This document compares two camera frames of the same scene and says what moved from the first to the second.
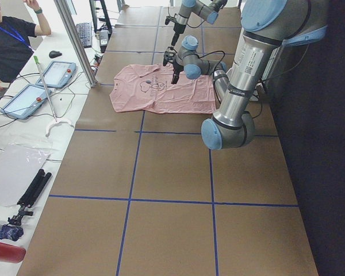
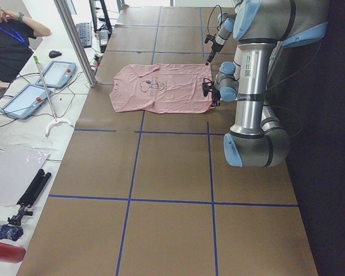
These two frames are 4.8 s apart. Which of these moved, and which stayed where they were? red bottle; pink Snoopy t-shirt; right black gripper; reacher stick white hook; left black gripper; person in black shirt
Moved: left black gripper; right black gripper
Stayed: pink Snoopy t-shirt; red bottle; reacher stick white hook; person in black shirt
